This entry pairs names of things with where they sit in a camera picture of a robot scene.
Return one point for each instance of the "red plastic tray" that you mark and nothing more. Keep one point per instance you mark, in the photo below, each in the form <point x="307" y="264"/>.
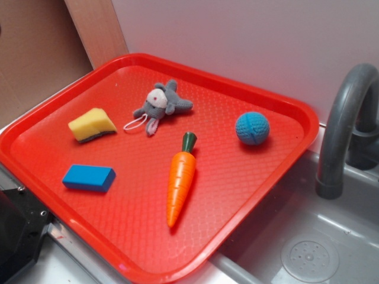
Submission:
<point x="127" y="225"/>

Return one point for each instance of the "grey plastic faucet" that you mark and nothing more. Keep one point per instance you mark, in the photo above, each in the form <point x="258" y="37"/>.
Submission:
<point x="351" y="134"/>

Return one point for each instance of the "grey plastic toy sink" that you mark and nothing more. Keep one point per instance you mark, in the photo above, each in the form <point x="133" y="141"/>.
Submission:
<point x="295" y="236"/>

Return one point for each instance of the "blue knitted ball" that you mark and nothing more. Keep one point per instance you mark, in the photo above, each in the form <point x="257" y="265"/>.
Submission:
<point x="252" y="128"/>

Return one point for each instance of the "orange plastic toy carrot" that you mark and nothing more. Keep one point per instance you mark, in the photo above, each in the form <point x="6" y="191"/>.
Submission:
<point x="181" y="174"/>

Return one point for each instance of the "yellow sponge wedge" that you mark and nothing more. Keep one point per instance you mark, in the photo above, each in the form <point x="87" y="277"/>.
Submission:
<point x="91" y="125"/>

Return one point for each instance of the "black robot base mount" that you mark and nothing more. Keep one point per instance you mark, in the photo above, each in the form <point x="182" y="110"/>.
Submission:
<point x="24" y="223"/>

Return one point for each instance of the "grey plush bunny toy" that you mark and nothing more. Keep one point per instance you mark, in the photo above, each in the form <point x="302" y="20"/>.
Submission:
<point x="161" y="101"/>

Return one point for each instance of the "wooden board panel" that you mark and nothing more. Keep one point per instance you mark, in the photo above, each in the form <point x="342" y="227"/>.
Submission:
<point x="99" y="30"/>

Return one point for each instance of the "blue rectangular block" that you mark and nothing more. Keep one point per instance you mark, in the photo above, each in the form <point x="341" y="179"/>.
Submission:
<point x="89" y="178"/>

